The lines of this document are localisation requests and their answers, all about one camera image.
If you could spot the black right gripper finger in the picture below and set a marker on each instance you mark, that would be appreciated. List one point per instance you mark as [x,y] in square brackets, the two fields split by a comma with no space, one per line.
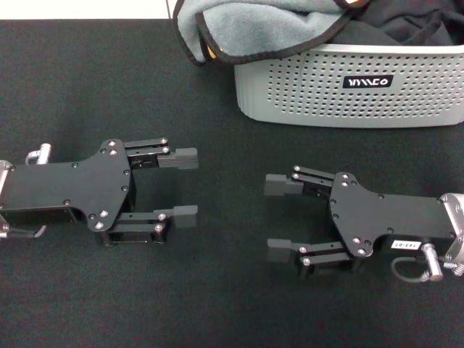
[279,250]
[279,185]

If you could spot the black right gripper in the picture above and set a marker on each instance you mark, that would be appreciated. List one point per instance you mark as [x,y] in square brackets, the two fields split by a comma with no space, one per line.
[391,217]

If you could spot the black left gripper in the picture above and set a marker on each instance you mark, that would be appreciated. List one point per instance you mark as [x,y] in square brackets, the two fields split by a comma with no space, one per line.
[72,188]

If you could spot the grey and yellow towel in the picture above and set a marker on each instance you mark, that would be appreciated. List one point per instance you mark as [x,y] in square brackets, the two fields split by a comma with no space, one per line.
[253,29]

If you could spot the black tablecloth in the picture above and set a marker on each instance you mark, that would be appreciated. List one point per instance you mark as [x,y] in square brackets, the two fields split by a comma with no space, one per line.
[217,290]

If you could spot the grey perforated storage box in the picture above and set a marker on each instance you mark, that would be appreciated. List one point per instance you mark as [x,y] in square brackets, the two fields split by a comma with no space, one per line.
[311,105]

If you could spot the black cloth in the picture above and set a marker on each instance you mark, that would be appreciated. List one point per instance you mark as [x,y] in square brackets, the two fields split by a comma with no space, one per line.
[398,21]

